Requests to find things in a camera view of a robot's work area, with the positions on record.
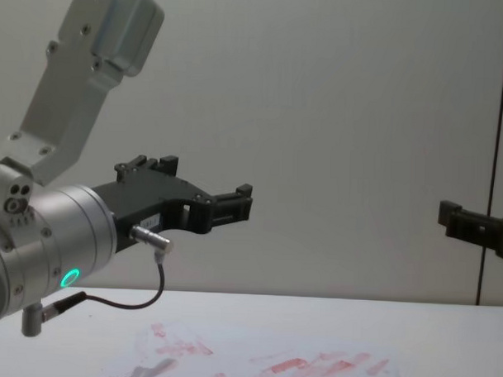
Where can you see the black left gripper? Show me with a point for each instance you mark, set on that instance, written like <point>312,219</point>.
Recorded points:
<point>143,201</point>

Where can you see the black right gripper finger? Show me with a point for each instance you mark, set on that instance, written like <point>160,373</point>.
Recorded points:
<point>465,225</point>

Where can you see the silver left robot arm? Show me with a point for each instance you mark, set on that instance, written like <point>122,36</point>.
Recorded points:
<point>68,231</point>

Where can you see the thin dark vertical strip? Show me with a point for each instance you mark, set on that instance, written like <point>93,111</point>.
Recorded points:
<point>500,122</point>

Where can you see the white table cloth red stains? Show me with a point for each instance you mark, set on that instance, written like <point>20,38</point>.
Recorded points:
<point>313,323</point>

